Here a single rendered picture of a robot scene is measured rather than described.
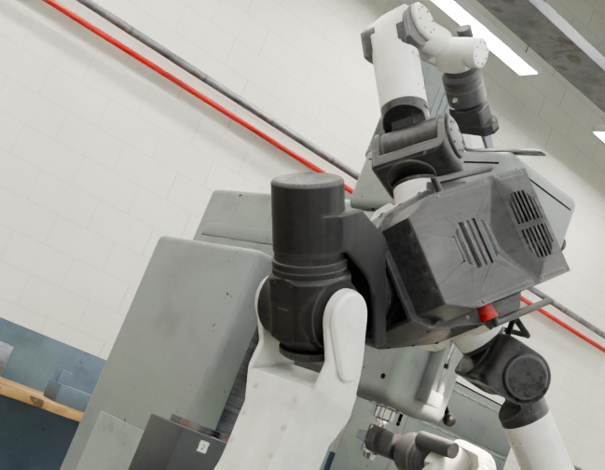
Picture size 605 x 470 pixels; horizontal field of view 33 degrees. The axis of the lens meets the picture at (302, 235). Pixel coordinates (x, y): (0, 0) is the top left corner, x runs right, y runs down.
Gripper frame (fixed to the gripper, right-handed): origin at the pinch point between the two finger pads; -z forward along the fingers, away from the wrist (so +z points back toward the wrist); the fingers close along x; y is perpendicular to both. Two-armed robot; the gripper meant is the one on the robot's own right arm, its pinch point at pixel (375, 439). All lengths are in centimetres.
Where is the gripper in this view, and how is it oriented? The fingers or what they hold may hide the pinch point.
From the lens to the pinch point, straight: 231.9
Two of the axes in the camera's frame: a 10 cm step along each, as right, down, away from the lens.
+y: -3.7, 9.1, -1.8
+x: -7.1, -4.0, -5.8
